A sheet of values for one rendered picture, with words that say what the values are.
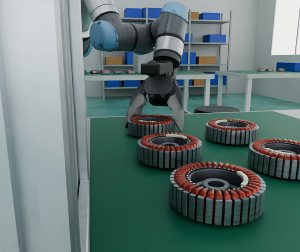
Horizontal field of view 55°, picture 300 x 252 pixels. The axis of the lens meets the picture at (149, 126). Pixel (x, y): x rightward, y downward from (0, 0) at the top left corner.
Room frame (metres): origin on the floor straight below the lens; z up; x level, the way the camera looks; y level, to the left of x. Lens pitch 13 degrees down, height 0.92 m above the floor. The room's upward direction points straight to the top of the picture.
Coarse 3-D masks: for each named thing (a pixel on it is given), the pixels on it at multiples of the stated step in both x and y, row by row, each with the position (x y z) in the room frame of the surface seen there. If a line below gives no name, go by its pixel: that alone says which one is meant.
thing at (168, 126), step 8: (128, 120) 0.66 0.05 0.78; (136, 120) 0.64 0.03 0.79; (144, 120) 0.64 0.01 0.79; (152, 120) 0.70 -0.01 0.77; (160, 120) 0.69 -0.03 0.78; (168, 120) 0.65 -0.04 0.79; (128, 128) 0.66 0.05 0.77; (136, 128) 0.63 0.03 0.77; (144, 128) 0.62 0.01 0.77; (152, 128) 0.62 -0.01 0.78; (160, 128) 0.62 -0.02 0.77; (168, 128) 0.63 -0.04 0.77; (136, 136) 0.64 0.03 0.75
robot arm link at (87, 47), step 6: (84, 6) 1.14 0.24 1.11; (84, 12) 1.15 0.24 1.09; (84, 18) 1.17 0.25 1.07; (90, 18) 1.19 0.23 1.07; (84, 24) 1.18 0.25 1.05; (84, 30) 1.20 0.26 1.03; (84, 36) 1.21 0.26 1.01; (84, 42) 1.22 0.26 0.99; (90, 42) 1.26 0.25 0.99; (84, 48) 1.25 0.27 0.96; (90, 48) 1.27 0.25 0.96; (84, 54) 1.26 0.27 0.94
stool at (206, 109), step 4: (196, 108) 2.13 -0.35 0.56; (200, 108) 2.13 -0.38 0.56; (204, 108) 2.13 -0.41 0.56; (208, 108) 2.13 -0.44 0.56; (212, 108) 2.13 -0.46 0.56; (216, 108) 2.13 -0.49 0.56; (220, 108) 2.13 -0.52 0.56; (224, 108) 2.13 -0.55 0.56; (228, 108) 2.13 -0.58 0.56; (232, 108) 2.13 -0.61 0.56; (236, 108) 2.13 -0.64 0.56; (196, 112) 2.07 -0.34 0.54; (200, 112) 2.03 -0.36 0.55; (204, 112) 2.01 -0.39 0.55; (208, 112) 1.99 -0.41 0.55
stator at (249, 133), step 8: (216, 120) 0.65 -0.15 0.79; (224, 120) 0.65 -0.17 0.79; (232, 120) 0.66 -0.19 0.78; (240, 120) 0.65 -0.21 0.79; (208, 128) 0.60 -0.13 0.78; (216, 128) 0.58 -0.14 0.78; (224, 128) 0.58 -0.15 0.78; (232, 128) 0.57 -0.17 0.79; (240, 128) 0.57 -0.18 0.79; (248, 128) 0.57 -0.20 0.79; (256, 128) 0.58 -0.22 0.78; (208, 136) 0.60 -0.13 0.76; (216, 136) 0.58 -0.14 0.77; (224, 136) 0.57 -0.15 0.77; (232, 136) 0.57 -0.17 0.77; (240, 136) 0.57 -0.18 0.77; (248, 136) 0.57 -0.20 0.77; (256, 136) 0.58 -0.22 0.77; (232, 144) 0.57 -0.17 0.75; (240, 144) 0.57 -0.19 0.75
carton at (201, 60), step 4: (196, 56) 7.26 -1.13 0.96; (200, 56) 7.08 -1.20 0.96; (204, 56) 7.09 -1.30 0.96; (208, 56) 7.11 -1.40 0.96; (212, 56) 7.13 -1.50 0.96; (196, 60) 7.25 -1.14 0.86; (200, 60) 7.08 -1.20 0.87; (204, 60) 7.10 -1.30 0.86; (208, 60) 7.11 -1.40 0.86; (212, 60) 7.13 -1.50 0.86
